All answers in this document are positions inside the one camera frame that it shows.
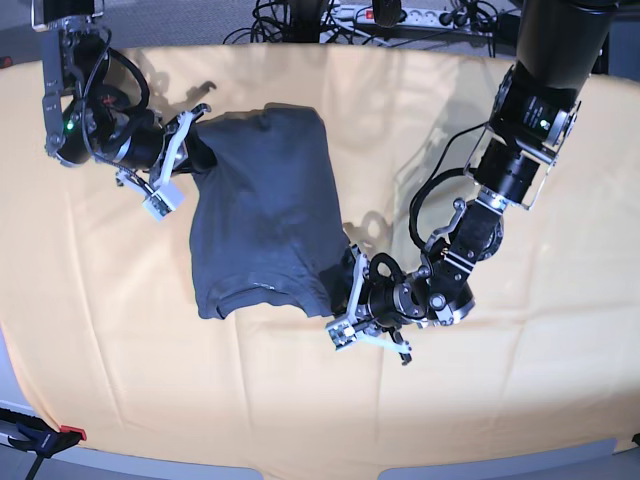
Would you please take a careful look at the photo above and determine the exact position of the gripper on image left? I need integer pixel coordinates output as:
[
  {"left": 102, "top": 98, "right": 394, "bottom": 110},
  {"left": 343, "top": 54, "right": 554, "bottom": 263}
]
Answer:
[{"left": 114, "top": 102, "right": 219, "bottom": 201}]

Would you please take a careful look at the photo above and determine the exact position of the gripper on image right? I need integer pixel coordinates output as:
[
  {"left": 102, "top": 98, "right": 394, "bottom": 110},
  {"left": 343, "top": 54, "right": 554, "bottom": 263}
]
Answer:
[{"left": 319, "top": 249, "right": 412, "bottom": 366}]

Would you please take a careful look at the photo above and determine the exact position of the blue-grey T-shirt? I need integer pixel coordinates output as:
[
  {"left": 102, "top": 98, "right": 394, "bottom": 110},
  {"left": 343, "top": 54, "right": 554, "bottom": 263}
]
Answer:
[{"left": 189, "top": 104, "right": 350, "bottom": 319}]

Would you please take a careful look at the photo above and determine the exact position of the black arm on image left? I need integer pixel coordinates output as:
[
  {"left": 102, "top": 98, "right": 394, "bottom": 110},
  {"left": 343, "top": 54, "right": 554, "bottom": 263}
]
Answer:
[{"left": 31, "top": 1, "right": 216, "bottom": 203}]

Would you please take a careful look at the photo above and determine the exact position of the black arm on image right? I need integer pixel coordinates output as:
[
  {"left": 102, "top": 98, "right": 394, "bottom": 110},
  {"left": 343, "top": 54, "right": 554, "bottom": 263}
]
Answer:
[{"left": 325, "top": 1, "right": 620, "bottom": 363}]

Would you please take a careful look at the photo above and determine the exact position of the yellow table cloth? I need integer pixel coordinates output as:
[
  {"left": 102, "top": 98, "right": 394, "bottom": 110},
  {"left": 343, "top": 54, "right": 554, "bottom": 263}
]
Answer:
[{"left": 1, "top": 45, "right": 639, "bottom": 479}]

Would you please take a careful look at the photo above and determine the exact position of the white power strip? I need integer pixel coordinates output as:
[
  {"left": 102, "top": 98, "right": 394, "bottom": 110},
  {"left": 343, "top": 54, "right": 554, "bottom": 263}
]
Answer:
[{"left": 330, "top": 4, "right": 496, "bottom": 34}]

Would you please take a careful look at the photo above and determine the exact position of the blue black bar clamp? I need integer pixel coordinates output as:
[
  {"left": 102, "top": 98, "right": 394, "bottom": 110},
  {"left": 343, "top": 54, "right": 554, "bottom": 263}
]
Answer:
[{"left": 1, "top": 408, "right": 87, "bottom": 480}]

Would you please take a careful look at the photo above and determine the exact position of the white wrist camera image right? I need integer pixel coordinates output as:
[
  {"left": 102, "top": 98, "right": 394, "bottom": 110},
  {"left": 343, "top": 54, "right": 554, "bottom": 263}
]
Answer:
[{"left": 325, "top": 314, "right": 363, "bottom": 351}]

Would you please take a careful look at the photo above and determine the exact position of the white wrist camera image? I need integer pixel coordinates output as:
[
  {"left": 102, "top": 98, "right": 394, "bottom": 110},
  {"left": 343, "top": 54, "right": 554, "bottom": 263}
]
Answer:
[
  {"left": 142, "top": 181, "right": 185, "bottom": 221},
  {"left": 325, "top": 314, "right": 363, "bottom": 351}
]

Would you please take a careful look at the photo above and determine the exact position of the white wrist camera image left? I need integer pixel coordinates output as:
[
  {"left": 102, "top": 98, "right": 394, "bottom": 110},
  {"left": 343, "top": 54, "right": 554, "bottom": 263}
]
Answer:
[{"left": 142, "top": 181, "right": 185, "bottom": 221}]

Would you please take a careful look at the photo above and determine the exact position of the black robot base post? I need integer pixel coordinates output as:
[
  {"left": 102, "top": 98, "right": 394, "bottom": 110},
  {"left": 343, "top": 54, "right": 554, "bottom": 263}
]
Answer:
[{"left": 285, "top": 0, "right": 326, "bottom": 44}]

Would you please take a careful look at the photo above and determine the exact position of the black cable bundle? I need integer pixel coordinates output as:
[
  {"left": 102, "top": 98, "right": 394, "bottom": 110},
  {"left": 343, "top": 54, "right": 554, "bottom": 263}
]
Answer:
[{"left": 224, "top": 0, "right": 521, "bottom": 51}]

